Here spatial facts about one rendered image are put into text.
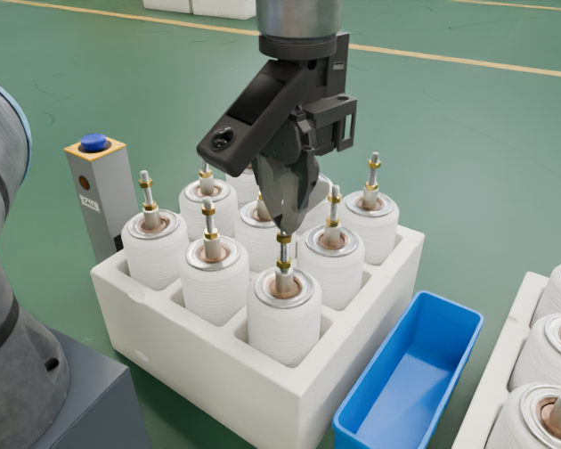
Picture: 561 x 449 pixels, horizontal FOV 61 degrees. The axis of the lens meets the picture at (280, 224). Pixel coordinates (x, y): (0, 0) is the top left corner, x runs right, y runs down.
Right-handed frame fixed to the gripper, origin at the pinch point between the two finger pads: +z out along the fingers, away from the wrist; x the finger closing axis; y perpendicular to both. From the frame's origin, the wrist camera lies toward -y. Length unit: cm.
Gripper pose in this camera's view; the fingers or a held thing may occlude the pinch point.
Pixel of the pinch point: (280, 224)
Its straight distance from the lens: 53.2
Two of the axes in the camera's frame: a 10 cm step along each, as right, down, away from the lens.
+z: 0.0, 8.2, 5.7
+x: -6.6, -4.3, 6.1
